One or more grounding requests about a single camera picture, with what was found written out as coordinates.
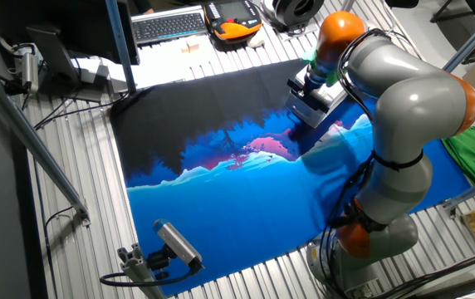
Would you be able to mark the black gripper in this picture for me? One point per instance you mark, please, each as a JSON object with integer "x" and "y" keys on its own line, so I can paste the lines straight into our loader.
{"x": 313, "y": 85}

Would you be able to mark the white plastic drawer cabinet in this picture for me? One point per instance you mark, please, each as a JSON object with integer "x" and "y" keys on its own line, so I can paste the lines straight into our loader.
{"x": 304, "y": 117}

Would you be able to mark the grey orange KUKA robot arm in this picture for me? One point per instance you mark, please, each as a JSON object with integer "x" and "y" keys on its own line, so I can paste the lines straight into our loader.
{"x": 416, "y": 108}

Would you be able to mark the dark sleeved right forearm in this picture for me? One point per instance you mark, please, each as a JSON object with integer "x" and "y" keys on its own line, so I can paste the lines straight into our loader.
{"x": 140, "y": 4}

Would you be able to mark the person's right hand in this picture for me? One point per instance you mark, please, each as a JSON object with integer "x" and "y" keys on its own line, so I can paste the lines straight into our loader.
{"x": 148, "y": 11}

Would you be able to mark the black round speaker object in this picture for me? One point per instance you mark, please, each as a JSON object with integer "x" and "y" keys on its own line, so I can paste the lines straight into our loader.
{"x": 297, "y": 10}

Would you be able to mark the grey metal pole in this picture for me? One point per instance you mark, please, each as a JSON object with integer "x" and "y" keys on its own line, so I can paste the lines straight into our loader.
{"x": 347, "y": 4}

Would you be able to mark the orange black teach pendant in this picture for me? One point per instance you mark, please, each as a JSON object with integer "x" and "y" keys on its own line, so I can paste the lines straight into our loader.
{"x": 231, "y": 18}

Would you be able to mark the small pale wooden block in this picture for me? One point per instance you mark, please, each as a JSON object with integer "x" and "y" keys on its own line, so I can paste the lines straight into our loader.
{"x": 184, "y": 49}

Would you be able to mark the blue black printed mat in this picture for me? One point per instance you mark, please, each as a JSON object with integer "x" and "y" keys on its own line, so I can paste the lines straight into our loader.
{"x": 221, "y": 207}

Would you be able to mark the black computer keyboard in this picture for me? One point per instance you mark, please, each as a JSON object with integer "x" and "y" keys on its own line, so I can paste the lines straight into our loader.
{"x": 169, "y": 27}

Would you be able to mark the green cloth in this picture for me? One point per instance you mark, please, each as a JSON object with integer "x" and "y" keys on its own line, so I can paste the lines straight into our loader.
{"x": 474, "y": 162}

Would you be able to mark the black computer monitor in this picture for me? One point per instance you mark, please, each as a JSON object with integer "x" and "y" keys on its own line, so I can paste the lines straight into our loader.
{"x": 75, "y": 25}

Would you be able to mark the dark metal bar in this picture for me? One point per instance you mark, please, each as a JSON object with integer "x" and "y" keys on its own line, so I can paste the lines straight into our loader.
{"x": 461, "y": 286}

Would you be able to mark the short aluminium profile piece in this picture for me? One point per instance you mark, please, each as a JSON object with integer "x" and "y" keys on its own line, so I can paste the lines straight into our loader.
{"x": 135, "y": 270}

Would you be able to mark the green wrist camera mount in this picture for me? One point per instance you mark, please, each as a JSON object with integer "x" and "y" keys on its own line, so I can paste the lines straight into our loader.
{"x": 331, "y": 76}

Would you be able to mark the grey flat base plate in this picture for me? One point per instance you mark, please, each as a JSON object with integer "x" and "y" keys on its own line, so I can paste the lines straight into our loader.
{"x": 304, "y": 34}

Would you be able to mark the blue metal post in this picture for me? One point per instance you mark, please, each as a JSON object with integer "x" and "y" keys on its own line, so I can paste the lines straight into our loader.
{"x": 119, "y": 41}

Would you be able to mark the silver camera with blue cap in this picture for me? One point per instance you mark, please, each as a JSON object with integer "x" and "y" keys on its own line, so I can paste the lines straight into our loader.
{"x": 177, "y": 243}

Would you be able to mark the black camera ball mount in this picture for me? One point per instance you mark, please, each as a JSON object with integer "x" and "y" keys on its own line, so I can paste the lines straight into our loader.
{"x": 158, "y": 261}

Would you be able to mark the small silver camera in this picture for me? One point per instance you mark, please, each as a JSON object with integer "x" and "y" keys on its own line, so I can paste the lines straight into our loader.
{"x": 29, "y": 70}

